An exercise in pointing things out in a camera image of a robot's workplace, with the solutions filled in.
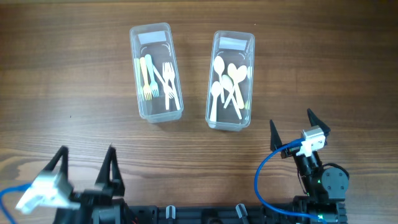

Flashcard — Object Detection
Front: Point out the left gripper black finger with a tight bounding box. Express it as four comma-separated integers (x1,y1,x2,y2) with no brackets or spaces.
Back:
42,146,69,180
95,145,122,184

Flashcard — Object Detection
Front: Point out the white plastic fork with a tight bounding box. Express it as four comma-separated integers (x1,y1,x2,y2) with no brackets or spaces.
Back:
144,54,159,98

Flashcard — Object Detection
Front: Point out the left clear plastic container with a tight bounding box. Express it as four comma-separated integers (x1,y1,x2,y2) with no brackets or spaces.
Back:
129,22,183,123

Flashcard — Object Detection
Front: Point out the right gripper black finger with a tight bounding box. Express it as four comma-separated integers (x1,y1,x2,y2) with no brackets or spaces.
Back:
269,120,282,152
307,108,331,136

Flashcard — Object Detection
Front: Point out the clear plastic fork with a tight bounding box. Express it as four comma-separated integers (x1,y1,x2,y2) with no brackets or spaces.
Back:
162,62,172,110

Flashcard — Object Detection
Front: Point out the white plastic spoon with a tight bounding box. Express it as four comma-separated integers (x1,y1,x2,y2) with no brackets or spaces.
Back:
221,75,242,119
213,55,225,103
223,65,248,110
210,81,221,122

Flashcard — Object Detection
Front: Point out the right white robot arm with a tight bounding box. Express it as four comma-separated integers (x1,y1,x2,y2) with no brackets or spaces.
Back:
266,109,349,223

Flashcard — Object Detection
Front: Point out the right clear plastic container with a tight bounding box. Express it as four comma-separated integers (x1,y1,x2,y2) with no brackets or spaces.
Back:
205,30,255,131

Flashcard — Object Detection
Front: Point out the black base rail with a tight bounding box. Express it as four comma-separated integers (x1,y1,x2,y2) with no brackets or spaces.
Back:
130,203,348,224

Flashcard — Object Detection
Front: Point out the white plastic fork crossing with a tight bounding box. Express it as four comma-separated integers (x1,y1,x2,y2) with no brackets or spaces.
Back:
152,65,175,99

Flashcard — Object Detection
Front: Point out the clear plastic container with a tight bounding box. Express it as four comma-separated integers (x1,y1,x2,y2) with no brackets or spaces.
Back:
205,30,255,131
129,22,183,123

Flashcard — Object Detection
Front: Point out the yellow plastic fork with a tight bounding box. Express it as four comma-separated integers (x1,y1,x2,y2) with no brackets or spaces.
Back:
139,57,152,101

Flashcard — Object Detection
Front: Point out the white plastic knife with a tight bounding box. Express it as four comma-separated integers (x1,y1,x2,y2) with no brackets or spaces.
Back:
168,62,180,110

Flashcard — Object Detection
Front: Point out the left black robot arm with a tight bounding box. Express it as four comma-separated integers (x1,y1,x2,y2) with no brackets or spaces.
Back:
42,146,139,223

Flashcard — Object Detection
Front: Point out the left blue cable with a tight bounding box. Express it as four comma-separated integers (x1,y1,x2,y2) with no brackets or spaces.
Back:
0,182,34,224

